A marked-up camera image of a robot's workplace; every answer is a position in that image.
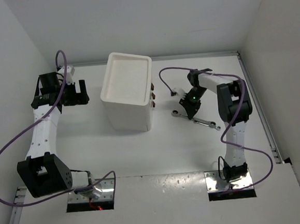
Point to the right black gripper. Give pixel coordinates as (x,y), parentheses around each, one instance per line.
(191,108)

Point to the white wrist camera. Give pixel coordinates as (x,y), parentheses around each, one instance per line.
(69,74)
(179,92)

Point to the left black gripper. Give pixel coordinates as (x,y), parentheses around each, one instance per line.
(78,99)

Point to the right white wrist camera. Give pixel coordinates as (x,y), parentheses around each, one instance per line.
(179,92)

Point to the white drawer cabinet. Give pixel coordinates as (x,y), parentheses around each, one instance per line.
(127,92)

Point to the silver ratchet wrench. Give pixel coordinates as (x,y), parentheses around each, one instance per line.
(175,113)

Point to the small silver wrench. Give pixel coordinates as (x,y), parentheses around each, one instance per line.
(209,124)

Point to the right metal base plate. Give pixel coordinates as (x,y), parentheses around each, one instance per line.
(215,182)

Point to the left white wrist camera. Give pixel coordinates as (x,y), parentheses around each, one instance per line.
(69,74)

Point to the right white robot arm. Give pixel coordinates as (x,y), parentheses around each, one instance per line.
(234,107)

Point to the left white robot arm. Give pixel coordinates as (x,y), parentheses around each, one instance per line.
(43,172)

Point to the metal base plate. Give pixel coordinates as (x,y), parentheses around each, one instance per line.
(215,182)
(102,192)

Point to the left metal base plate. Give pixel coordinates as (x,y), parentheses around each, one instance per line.
(102,192)

